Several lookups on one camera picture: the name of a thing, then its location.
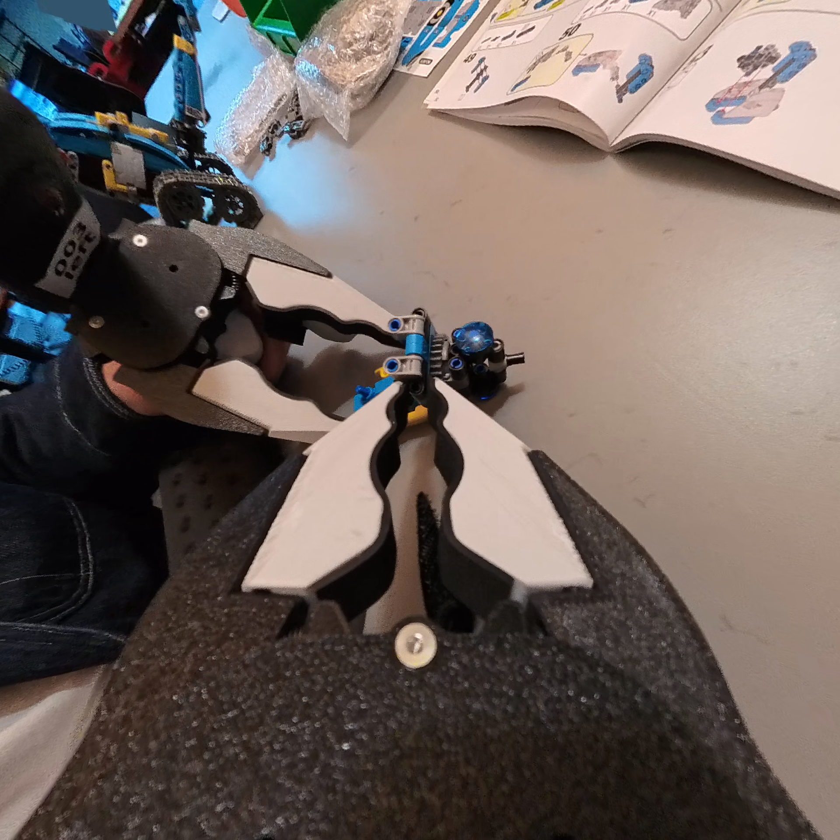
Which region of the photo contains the blue sticker sheet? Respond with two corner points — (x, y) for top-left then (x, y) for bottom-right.
(394, 0), (500, 78)

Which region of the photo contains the person's white shirt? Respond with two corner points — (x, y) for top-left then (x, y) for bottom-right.
(0, 663), (116, 840)

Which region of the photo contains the grey perforated chair seat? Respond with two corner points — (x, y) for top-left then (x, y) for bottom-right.
(156, 453), (290, 578)

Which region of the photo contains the clear bag with black links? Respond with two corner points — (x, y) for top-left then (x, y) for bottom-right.
(213, 56), (309, 165)

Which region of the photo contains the large clear plastic bag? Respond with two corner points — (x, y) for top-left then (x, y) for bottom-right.
(292, 0), (411, 139)

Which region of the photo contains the person's left forearm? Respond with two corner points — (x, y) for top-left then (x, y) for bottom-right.
(0, 341), (277, 500)

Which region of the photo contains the open instruction booklet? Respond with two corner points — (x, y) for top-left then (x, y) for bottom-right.
(423, 0), (840, 201)

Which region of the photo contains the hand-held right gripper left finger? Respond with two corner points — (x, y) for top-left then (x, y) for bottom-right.
(241, 381), (404, 621)

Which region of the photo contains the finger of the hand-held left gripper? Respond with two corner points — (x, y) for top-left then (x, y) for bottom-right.
(190, 357), (345, 444)
(244, 255), (408, 350)

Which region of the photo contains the tracked toy brick vehicle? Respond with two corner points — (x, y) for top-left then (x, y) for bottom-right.
(10, 0), (265, 232)

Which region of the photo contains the person's left hand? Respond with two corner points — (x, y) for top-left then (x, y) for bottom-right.
(101, 340), (291, 417)

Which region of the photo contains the blue black toy brick assembly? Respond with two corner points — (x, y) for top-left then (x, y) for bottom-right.
(384, 307), (527, 401)

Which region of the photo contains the blue yellow toy brick body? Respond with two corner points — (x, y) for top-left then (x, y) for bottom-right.
(353, 366), (434, 427)

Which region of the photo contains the grey desk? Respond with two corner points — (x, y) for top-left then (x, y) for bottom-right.
(141, 0), (840, 840)

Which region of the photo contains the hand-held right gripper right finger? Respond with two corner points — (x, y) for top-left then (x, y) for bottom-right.
(430, 379), (595, 619)

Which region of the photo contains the green plastic bin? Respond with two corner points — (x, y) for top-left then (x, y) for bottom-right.
(239, 0), (342, 56)

